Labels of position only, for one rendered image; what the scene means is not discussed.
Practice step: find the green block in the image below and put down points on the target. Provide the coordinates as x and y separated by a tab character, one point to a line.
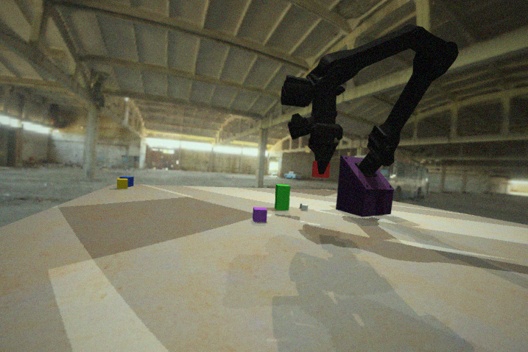
281	204
282	191

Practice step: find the yellow block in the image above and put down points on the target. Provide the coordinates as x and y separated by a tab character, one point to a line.
122	183

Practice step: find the red block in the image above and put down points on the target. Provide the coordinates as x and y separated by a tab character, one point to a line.
315	170

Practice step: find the purple cube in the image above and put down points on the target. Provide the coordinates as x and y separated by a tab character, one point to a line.
259	214

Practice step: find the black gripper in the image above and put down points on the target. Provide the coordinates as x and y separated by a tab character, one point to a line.
322	136

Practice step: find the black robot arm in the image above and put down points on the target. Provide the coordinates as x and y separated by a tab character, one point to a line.
432	59

